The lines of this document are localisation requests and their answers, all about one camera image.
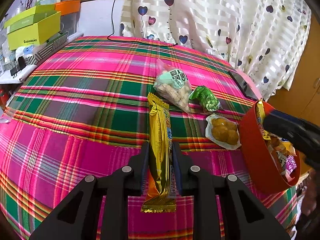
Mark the white heart print curtain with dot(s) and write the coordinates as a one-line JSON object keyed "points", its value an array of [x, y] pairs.
{"points": [[212, 17]]}

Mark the wooden cabinet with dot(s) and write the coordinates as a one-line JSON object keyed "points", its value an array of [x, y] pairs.
{"points": [[300, 100]]}

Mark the small green snack packet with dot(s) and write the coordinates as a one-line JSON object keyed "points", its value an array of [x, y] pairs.
{"points": [[206, 100]]}

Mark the black binder clip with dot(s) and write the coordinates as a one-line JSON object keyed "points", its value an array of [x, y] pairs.
{"points": [[18, 65]]}

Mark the clear packet of yellow balls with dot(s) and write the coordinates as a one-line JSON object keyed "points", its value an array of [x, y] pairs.
{"points": [[223, 130]]}

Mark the lime green cardboard box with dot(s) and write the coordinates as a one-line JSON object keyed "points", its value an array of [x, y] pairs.
{"points": [[32, 38]]}

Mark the black white striped box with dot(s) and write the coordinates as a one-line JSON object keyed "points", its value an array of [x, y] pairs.
{"points": [[50, 47]]}

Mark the purple snack packet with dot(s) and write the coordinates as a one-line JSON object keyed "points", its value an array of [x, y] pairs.
{"points": [[291, 165]]}

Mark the red plastic bowl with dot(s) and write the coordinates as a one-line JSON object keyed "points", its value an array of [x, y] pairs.
{"points": [[255, 155]]}

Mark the orange lidded plastic bin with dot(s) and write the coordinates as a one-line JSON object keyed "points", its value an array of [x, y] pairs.
{"points": [[68, 6]]}

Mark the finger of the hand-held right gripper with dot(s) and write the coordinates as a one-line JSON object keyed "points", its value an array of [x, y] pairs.
{"points": [[282, 125]]}

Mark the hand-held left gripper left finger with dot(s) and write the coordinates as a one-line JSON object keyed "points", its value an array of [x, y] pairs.
{"points": [[144, 170]]}

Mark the gold wafer bar packet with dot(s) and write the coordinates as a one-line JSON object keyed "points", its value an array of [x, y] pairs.
{"points": [[260, 115], [160, 130]]}

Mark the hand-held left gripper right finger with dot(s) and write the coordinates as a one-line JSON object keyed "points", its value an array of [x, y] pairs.
{"points": [[177, 170]]}

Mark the white side table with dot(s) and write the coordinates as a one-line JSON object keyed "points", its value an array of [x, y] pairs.
{"points": [[10, 78]]}

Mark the lime green box lid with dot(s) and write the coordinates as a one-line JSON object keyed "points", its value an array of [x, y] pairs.
{"points": [[25, 20]]}

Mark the clear green peanut packet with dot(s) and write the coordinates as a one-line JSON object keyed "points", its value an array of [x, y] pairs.
{"points": [[172, 87]]}

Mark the black smartphone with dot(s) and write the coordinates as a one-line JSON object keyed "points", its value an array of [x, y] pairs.
{"points": [[243, 86]]}

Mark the pink plastic stool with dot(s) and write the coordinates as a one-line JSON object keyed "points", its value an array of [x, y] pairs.
{"points": [[254, 88]]}

